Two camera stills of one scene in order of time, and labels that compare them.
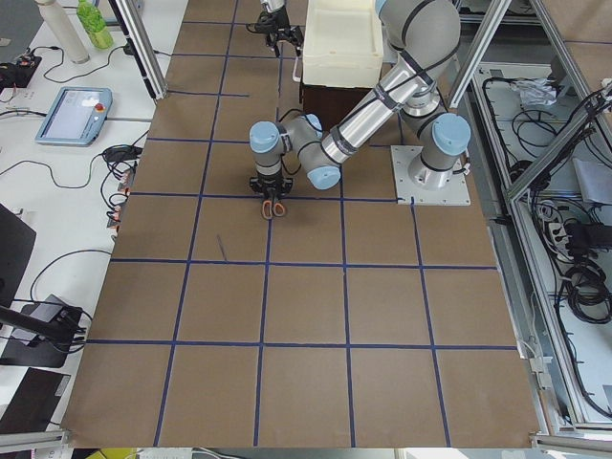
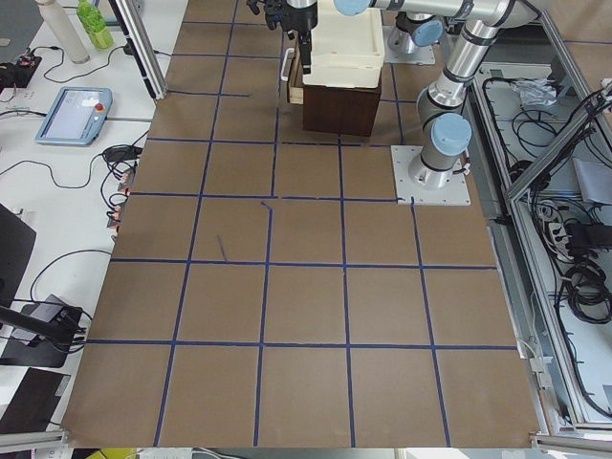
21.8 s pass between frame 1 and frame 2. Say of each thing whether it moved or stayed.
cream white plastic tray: stayed
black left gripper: moved
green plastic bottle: stayed
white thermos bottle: stayed
